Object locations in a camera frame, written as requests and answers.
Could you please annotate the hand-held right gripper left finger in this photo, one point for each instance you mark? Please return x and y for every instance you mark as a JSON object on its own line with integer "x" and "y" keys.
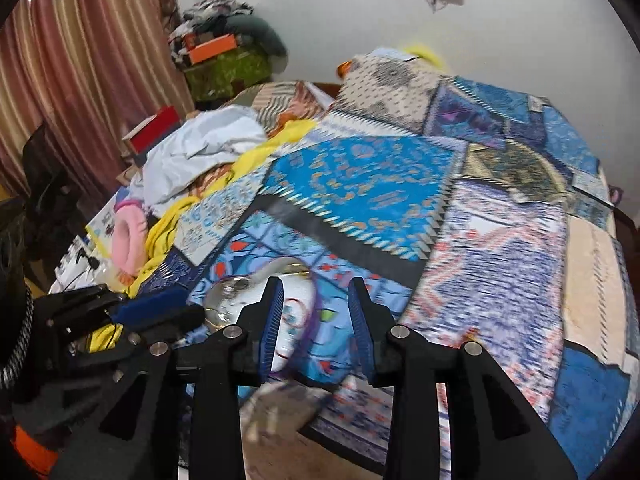
{"x": 272, "y": 330}

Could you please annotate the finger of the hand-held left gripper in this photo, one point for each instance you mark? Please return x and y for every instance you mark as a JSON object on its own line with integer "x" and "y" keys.
{"x": 150, "y": 305}
{"x": 75, "y": 301}

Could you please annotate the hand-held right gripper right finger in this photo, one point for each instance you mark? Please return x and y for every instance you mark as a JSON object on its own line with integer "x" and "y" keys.
{"x": 357, "y": 330}

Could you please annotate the thin orange bangle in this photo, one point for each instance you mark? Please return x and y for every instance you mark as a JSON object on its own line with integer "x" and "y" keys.
{"x": 296, "y": 303}

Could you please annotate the heart-shaped jewelry box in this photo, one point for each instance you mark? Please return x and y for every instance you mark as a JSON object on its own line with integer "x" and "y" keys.
{"x": 297, "y": 285}

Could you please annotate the white printed paper sheets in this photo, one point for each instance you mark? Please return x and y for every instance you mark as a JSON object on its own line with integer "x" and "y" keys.
{"x": 85, "y": 255}

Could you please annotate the yellow cloth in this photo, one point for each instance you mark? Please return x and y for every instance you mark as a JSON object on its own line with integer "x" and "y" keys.
{"x": 160, "y": 230}

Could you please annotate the black chair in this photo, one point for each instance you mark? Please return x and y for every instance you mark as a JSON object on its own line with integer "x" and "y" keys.
{"x": 50, "y": 185}

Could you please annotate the blue patchwork blanket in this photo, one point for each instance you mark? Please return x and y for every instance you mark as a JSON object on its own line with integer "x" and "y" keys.
{"x": 450, "y": 210}

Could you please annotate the white cloth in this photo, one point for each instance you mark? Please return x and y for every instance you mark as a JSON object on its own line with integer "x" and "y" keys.
{"x": 200, "y": 150}

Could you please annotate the red box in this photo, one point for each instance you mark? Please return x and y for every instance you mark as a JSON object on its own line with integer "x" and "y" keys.
{"x": 157, "y": 127}

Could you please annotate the orange striped bedsheet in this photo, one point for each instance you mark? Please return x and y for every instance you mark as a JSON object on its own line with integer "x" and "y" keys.
{"x": 285, "y": 102}

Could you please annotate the striped brown curtain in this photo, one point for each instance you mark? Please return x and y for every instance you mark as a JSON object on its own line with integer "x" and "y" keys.
{"x": 90, "y": 60}

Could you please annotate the green patterned cloth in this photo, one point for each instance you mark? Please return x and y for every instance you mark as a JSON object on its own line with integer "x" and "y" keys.
{"x": 225, "y": 75}

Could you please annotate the orange box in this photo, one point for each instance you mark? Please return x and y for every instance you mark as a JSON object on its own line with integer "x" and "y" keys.
{"x": 212, "y": 47}

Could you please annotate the pile of clothes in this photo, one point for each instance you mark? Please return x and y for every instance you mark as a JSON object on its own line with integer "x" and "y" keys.
{"x": 210, "y": 15}

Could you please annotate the dark grey pillow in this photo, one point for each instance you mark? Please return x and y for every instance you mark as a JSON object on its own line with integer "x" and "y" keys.
{"x": 270, "y": 32}

